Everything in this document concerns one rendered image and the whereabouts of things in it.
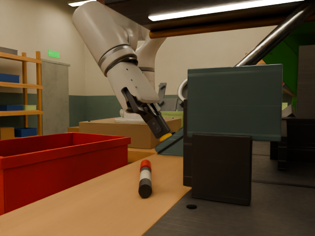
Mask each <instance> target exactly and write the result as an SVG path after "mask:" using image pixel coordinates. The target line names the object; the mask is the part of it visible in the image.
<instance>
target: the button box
mask: <svg viewBox="0 0 315 236"><path fill-rule="evenodd" d="M155 151H156V152H157V153H158V154H159V155H172V156H183V128H181V129H180V130H178V131H177V132H176V133H175V134H173V135H171V136H169V137H167V138H166V139H164V140H163V141H161V142H160V144H159V145H157V146H156V147H155Z"/></svg>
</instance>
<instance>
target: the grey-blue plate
mask: <svg viewBox="0 0 315 236"><path fill-rule="evenodd" d="M282 89H283V64H270V65H253V66H228V67H211V68H193V69H188V70H187V136H188V137H192V198H198V199H206V200H213V201H219V202H226V203H233V204H239V205H246V206H249V204H250V201H251V185H252V141H253V140H256V141H274V142H280V141H281V128H282Z"/></svg>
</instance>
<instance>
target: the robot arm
mask: <svg viewBox="0 0 315 236"><path fill-rule="evenodd" d="M72 23H73V25H74V26H75V28H76V30H77V31H78V33H79V35H80V36H81V38H82V40H83V41H84V43H85V44H86V46H87V48H88V49H89V51H90V53H91V54H92V56H93V58H94V60H95V61H96V63H97V64H98V66H99V68H100V69H101V71H102V73H103V74H104V76H105V77H107V78H108V81H109V83H110V85H111V87H112V89H113V91H114V93H115V95H116V97H117V99H118V101H119V103H120V104H121V106H122V108H123V109H121V110H120V116H123V118H115V122H118V123H147V125H148V126H149V128H150V129H151V131H152V133H153V134H154V136H155V137H156V139H159V138H161V137H162V136H163V135H165V134H167V133H169V132H170V131H171V129H170V128H169V126H168V124H167V123H166V121H165V118H163V117H162V114H161V112H160V109H161V108H160V107H159V105H158V104H157V103H159V101H160V98H159V96H158V94H157V93H156V91H155V57H156V53H157V51H158V49H159V48H160V46H161V45H162V43H163V42H164V41H165V40H166V37H163V38H154V39H150V37H149V32H150V30H148V29H146V28H145V27H143V26H141V25H139V24H137V23H135V22H134V21H132V20H130V19H128V18H127V17H125V16H123V15H121V14H119V13H118V12H116V11H114V10H112V9H110V8H109V7H107V6H104V5H103V4H101V3H100V2H98V1H96V0H92V1H88V2H85V3H83V4H82V5H80V6H79V7H78V8H77V9H76V10H75V12H74V13H73V16H72ZM138 41H145V42H144V44H143V45H142V46H141V47H140V48H138V49H136V48H137V43H138Z"/></svg>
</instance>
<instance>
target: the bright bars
mask: <svg viewBox="0 0 315 236"><path fill-rule="evenodd" d="M314 12H315V2H313V3H306V4H301V5H299V6H298V7H297V8H296V9H295V10H294V11H293V12H292V13H291V14H290V15H289V16H288V17H287V18H285V19H284V20H283V21H282V22H281V23H280V24H279V25H278V26H277V27H276V28H275V29H274V30H273V31H272V32H271V33H270V34H269V35H267V36H266V37H265V38H264V39H263V40H262V41H261V42H260V43H259V44H258V45H257V46H256V47H255V48H253V49H252V50H251V51H250V52H249V53H248V54H247V55H246V56H245V57H244V58H243V59H242V60H240V61H239V62H238V63H237V64H236V65H235V66H253V65H256V64H257V63H258V62H259V61H260V60H262V59H263V58H264V57H265V56H266V55H267V54H268V53H269V52H271V51H272V50H273V49H274V48H275V47H276V46H277V45H278V44H279V43H281V42H282V41H283V40H284V39H285V38H286V37H287V36H288V35H290V34H291V33H292V32H293V31H294V30H295V29H296V28H297V27H299V26H300V25H301V24H302V23H303V22H304V21H305V20H306V19H307V18H308V17H310V15H312V14H313V13H314ZM187 110H188V100H187V99H184V100H183V185H184V186H192V137H188V136H187Z"/></svg>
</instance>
